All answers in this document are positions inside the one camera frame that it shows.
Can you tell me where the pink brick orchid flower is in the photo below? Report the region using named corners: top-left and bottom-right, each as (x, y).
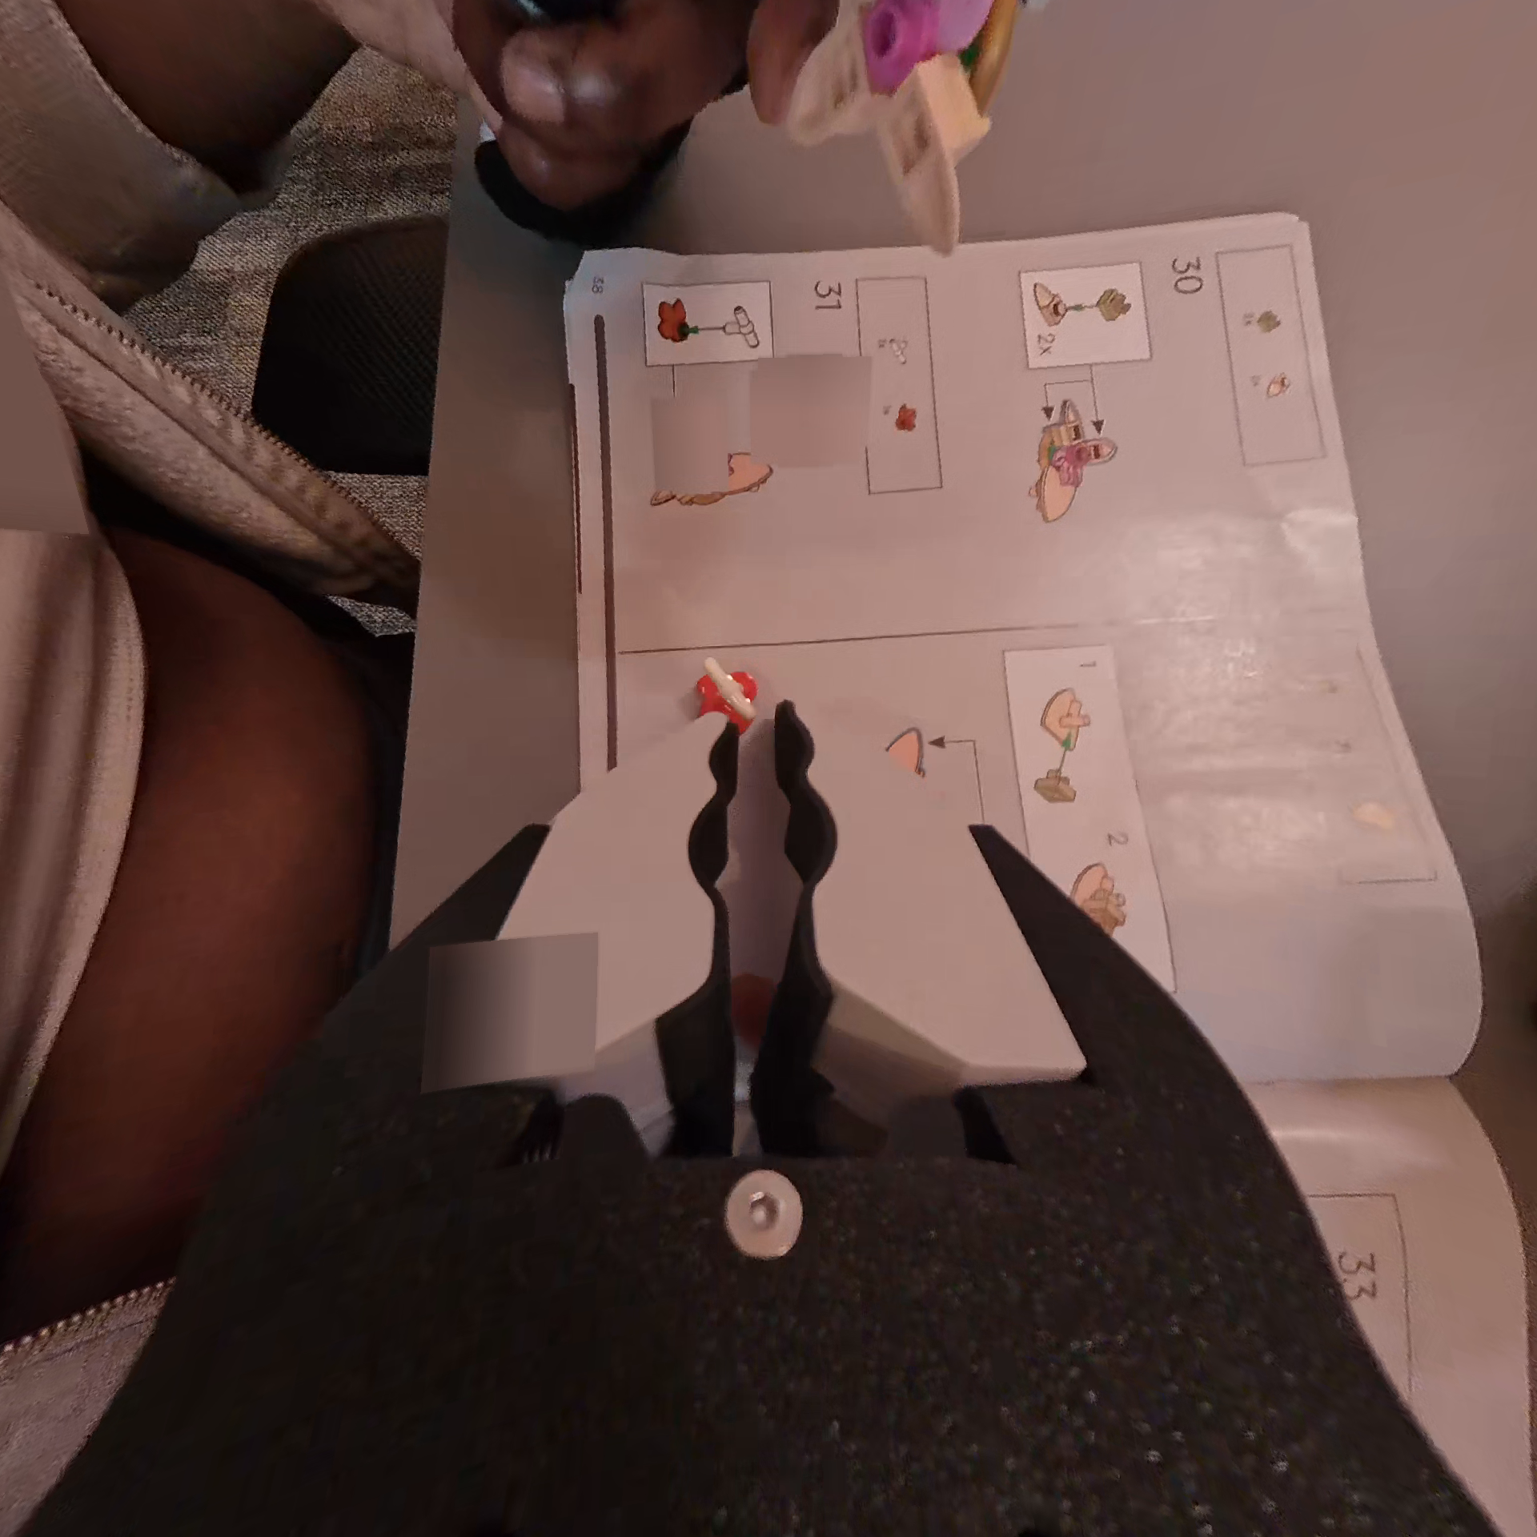
top-left (857, 0), bottom-right (1021, 132)

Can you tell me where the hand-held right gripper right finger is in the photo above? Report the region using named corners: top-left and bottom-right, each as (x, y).
top-left (750, 701), bottom-right (1088, 1157)

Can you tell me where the person's left leg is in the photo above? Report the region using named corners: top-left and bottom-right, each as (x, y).
top-left (71, 0), bottom-right (367, 195)

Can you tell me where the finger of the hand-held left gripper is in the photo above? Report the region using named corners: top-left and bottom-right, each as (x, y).
top-left (747, 0), bottom-right (869, 129)
top-left (786, 59), bottom-right (964, 257)

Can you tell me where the person's right leg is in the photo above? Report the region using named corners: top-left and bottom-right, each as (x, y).
top-left (0, 528), bottom-right (403, 1348)

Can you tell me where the person's leg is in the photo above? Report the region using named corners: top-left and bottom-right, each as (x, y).
top-left (71, 0), bottom-right (367, 195)
top-left (0, 528), bottom-right (403, 1348)

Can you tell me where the brick set instruction booklet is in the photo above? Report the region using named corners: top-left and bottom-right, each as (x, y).
top-left (562, 214), bottom-right (1504, 1537)

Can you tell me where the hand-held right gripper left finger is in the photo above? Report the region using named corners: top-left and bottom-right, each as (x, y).
top-left (499, 719), bottom-right (739, 1157)

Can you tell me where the grey desk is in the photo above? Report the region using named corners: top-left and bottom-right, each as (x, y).
top-left (387, 0), bottom-right (1537, 1537)

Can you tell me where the person's beige jacket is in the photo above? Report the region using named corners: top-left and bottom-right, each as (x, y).
top-left (0, 0), bottom-right (424, 1537)

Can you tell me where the person's left hand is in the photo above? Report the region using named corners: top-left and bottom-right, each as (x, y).
top-left (453, 0), bottom-right (753, 208)

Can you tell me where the black mesh office chair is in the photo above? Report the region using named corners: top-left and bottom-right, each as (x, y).
top-left (248, 214), bottom-right (453, 479)

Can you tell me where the red flower brick piece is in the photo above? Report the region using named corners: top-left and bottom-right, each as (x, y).
top-left (692, 654), bottom-right (761, 736)

